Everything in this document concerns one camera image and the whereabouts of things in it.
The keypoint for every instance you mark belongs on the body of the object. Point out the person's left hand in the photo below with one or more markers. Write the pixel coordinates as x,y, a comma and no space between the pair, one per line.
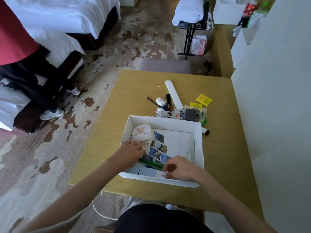
127,155

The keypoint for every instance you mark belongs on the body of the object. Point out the person's right hand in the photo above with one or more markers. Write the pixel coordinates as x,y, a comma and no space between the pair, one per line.
186,168

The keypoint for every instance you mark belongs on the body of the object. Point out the person's right fingers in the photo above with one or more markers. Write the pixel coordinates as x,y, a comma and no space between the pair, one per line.
169,164

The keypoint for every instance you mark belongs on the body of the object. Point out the person's left fingers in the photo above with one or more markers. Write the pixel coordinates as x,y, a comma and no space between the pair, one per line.
139,149

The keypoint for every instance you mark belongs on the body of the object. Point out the green pen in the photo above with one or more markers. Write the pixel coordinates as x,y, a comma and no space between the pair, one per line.
151,163

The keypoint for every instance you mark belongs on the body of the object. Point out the person's right forearm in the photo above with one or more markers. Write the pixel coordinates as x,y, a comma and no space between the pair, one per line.
230,206

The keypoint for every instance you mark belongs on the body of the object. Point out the person's left forearm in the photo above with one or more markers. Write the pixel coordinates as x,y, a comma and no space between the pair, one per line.
73,198

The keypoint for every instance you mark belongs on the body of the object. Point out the round white bear pouch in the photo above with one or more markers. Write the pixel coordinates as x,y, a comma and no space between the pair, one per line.
142,133

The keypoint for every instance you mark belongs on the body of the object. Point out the white photo collage booklet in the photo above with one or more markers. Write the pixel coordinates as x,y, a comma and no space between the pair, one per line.
178,145

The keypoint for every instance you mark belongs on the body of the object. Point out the white cardboard box tray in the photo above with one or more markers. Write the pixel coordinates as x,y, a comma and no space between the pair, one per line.
198,145

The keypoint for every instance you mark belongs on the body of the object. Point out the white marker with black cap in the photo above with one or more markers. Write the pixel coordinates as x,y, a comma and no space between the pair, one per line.
205,131

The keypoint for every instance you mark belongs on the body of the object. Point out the thin black pencil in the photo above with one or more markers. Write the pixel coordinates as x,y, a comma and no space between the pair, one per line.
152,101

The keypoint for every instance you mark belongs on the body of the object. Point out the white computer mouse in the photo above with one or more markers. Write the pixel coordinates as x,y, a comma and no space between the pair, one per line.
160,101

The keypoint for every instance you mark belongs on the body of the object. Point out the person's black shorts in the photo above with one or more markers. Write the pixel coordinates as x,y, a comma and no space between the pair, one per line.
160,219

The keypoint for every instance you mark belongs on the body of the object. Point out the black charger in clear bag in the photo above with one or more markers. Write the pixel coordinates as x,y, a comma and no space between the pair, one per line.
193,114

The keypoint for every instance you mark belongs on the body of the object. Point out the black lighter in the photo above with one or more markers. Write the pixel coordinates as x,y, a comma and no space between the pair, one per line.
168,99

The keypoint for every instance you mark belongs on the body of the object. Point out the long white plastic bar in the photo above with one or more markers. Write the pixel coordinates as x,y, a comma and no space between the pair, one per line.
173,94

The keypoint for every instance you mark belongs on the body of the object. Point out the yellow sachet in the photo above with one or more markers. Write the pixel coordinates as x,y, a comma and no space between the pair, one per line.
204,100
195,105

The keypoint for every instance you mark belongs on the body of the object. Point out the purple upholstered stool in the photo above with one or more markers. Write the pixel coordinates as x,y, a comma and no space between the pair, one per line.
165,65

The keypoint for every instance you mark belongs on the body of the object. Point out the pink and white paper bag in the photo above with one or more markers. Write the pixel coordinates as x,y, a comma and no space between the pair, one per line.
199,44

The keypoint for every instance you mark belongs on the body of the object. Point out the black folding luggage rack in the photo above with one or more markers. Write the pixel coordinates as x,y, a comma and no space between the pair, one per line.
190,36

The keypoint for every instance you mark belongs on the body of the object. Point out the wooden side counter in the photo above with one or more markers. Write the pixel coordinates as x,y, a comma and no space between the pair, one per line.
222,50

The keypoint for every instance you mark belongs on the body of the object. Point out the white cabinet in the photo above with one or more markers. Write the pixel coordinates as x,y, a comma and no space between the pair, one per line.
240,48

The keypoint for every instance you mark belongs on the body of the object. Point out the white folded towel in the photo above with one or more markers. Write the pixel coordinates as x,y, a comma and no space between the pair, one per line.
188,10

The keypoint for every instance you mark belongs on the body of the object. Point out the red-label soda bottle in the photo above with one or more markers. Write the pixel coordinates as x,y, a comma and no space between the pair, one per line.
247,12

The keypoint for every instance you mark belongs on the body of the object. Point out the green plastic bottle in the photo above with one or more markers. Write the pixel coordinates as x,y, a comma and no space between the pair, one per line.
258,12

